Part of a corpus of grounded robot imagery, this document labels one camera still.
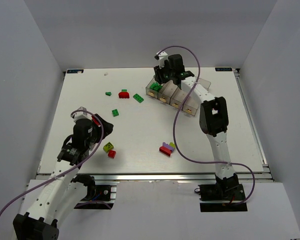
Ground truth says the green 2x2 brick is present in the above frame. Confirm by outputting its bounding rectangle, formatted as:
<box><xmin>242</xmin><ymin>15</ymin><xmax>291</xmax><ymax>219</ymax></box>
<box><xmin>111</xmin><ymin>109</ymin><xmax>119</xmax><ymax>117</ymax></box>
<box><xmin>153</xmin><ymin>86</ymin><xmax>159</xmax><ymax>92</ymax></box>

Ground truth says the green 2x3 brick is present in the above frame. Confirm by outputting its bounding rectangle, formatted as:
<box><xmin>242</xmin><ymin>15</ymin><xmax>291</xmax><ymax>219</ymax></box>
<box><xmin>133</xmin><ymin>93</ymin><xmax>144</xmax><ymax>103</ymax></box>

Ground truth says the red brick with green top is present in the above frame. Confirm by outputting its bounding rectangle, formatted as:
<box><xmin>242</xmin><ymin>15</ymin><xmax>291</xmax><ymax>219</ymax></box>
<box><xmin>118</xmin><ymin>89</ymin><xmax>130</xmax><ymax>99</ymax></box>

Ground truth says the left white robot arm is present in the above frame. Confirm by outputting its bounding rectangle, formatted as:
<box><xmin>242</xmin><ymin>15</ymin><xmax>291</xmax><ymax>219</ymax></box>
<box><xmin>13</xmin><ymin>111</ymin><xmax>114</xmax><ymax>240</ymax></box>

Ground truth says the red brick near left arm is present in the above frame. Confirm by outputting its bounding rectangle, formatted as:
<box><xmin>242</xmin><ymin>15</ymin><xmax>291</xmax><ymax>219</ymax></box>
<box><xmin>92</xmin><ymin>116</ymin><xmax>101</xmax><ymax>127</ymax></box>

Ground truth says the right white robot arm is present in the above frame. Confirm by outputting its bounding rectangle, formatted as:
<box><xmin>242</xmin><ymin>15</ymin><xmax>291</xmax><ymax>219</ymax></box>
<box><xmin>154</xmin><ymin>51</ymin><xmax>238</xmax><ymax>181</ymax></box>

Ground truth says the lime yellow brick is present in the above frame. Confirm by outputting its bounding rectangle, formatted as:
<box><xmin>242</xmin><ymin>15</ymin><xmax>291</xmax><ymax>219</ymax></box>
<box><xmin>103</xmin><ymin>142</ymin><xmax>114</xmax><ymax>153</ymax></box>

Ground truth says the red small brick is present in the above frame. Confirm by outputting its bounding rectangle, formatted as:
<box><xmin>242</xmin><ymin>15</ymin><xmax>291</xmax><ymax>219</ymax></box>
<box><xmin>107</xmin><ymin>150</ymin><xmax>117</xmax><ymax>159</ymax></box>

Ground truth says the right corner logo sticker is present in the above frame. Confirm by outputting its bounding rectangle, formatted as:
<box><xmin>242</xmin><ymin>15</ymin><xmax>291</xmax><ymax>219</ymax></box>
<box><xmin>214</xmin><ymin>67</ymin><xmax>233</xmax><ymax>72</ymax></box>

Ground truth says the corner logo sticker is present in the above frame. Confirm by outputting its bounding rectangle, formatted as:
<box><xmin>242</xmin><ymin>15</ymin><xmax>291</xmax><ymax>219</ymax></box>
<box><xmin>66</xmin><ymin>69</ymin><xmax>84</xmax><ymax>74</ymax></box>
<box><xmin>214</xmin><ymin>67</ymin><xmax>233</xmax><ymax>72</ymax></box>

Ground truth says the lilac purple brick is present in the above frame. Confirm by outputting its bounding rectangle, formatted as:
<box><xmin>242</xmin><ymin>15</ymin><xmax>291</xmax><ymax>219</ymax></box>
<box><xmin>162</xmin><ymin>142</ymin><xmax>175</xmax><ymax>152</ymax></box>

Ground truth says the left corner logo sticker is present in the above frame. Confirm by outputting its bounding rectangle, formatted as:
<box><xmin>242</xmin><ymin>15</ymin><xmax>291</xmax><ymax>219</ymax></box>
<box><xmin>66</xmin><ymin>69</ymin><xmax>84</xmax><ymax>74</ymax></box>

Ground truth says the lime small brick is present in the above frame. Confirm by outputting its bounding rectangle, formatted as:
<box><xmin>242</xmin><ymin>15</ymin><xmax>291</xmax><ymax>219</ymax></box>
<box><xmin>169</xmin><ymin>142</ymin><xmax>176</xmax><ymax>149</ymax></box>

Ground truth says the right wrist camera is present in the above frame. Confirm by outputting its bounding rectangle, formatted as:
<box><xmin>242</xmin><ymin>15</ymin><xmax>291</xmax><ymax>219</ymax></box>
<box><xmin>154</xmin><ymin>51</ymin><xmax>169</xmax><ymax>69</ymax></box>

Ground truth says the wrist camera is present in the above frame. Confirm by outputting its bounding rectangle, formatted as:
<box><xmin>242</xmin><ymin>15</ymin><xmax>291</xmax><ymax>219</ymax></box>
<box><xmin>70</xmin><ymin>106</ymin><xmax>91</xmax><ymax>123</ymax></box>
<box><xmin>154</xmin><ymin>51</ymin><xmax>169</xmax><ymax>69</ymax></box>

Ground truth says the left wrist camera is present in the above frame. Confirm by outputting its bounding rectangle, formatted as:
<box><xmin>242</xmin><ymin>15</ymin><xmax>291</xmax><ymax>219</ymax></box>
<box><xmin>70</xmin><ymin>106</ymin><xmax>91</xmax><ymax>123</ymax></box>

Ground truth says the aluminium front rail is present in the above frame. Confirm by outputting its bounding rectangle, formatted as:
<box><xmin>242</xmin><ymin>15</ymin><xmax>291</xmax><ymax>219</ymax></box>
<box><xmin>35</xmin><ymin>172</ymin><xmax>273</xmax><ymax>181</ymax></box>

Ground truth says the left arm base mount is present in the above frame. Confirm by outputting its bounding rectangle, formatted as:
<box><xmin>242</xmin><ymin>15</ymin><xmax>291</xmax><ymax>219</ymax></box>
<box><xmin>71</xmin><ymin>174</ymin><xmax>117</xmax><ymax>210</ymax></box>

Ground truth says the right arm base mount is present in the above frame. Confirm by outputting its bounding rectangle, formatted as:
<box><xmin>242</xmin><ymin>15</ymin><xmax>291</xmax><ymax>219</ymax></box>
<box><xmin>194</xmin><ymin>174</ymin><xmax>248</xmax><ymax>213</ymax></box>

